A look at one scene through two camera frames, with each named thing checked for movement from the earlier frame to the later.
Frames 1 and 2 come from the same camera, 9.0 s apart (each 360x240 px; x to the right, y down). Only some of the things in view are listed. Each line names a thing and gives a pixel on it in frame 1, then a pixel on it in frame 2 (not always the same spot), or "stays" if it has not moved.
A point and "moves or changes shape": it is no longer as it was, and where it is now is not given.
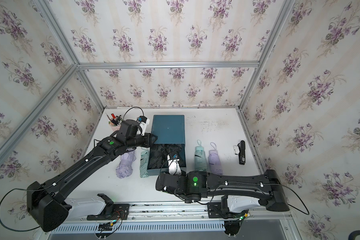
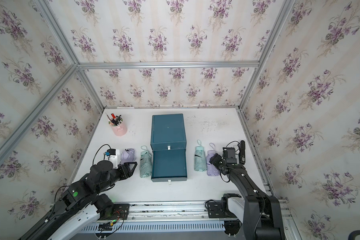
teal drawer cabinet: [169, 129] moves or changes shape
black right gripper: [181, 175] → [214, 160]
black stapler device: [242, 152] stays
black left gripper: [148, 142] → [127, 173]
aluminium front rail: [180, 212] stays
